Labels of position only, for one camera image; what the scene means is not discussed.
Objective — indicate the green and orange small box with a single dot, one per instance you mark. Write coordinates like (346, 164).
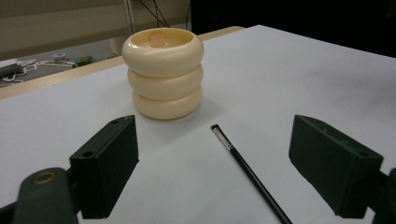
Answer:
(83, 60)

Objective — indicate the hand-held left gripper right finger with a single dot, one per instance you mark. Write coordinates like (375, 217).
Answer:
(333, 168)

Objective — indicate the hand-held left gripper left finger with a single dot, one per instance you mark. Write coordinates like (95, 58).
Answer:
(102, 168)

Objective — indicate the black makeup brush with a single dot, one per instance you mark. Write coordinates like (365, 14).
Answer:
(249, 172)

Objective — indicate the grey flat device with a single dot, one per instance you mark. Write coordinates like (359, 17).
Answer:
(9, 69)

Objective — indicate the cream ribbed brush holder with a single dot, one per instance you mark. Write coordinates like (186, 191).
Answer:
(164, 74)

